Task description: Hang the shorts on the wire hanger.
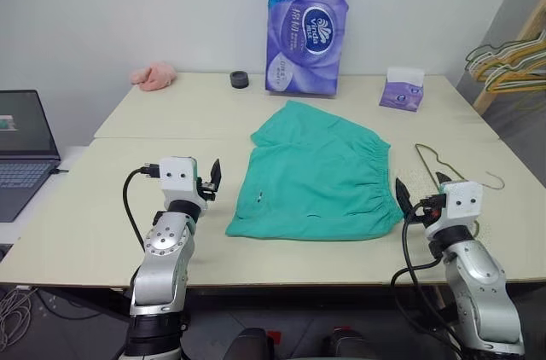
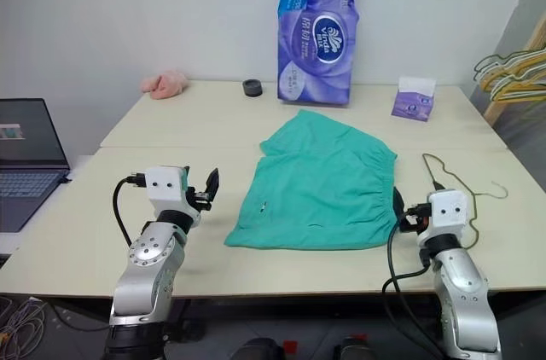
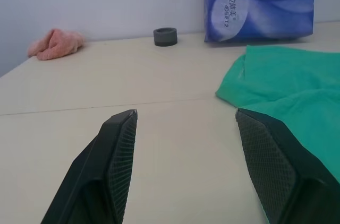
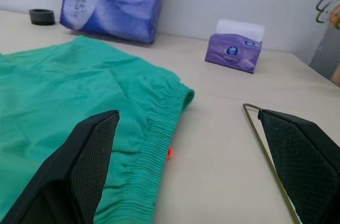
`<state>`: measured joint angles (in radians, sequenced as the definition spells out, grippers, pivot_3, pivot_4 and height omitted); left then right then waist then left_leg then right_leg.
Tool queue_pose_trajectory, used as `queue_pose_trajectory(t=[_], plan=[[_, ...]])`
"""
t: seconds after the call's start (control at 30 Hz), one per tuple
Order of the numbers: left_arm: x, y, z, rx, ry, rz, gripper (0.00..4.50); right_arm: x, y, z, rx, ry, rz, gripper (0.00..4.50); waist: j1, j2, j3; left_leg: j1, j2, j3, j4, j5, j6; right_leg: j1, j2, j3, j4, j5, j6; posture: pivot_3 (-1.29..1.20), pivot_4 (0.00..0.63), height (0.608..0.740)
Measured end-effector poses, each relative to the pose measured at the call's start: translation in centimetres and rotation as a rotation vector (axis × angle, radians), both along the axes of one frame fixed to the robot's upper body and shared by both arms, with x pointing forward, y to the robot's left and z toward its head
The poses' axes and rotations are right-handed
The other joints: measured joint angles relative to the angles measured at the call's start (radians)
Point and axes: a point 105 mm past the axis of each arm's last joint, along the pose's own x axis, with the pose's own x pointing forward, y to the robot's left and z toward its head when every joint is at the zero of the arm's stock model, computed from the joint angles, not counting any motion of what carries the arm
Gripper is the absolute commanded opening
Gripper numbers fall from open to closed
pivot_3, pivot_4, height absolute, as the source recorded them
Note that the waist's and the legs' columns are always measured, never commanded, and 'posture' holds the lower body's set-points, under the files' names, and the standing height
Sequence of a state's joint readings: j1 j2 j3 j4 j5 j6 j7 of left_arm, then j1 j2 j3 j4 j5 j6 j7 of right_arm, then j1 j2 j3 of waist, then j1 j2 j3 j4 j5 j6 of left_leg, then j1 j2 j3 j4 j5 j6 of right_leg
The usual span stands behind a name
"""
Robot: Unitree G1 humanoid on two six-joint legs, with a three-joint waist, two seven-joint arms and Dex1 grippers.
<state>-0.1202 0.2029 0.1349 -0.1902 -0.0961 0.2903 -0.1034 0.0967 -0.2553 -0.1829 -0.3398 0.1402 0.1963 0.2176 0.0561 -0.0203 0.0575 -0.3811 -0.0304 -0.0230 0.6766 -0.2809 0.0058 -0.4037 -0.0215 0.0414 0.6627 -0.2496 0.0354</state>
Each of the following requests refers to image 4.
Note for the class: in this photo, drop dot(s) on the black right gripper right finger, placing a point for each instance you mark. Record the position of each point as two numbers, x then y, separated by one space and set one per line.
305 160

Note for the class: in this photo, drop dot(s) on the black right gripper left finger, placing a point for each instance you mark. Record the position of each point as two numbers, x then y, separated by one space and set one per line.
66 171

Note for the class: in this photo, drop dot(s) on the teal green cloth garment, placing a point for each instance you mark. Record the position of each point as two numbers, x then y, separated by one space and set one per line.
66 80

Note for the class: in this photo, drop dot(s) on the small purple tissue box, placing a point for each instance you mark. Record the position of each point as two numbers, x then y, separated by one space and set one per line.
231 54

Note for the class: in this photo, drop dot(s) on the black tape roll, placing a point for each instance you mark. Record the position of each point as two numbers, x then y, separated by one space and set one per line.
42 17

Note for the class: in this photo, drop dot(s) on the large purple tissue pack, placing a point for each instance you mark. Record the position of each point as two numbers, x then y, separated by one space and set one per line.
114 9

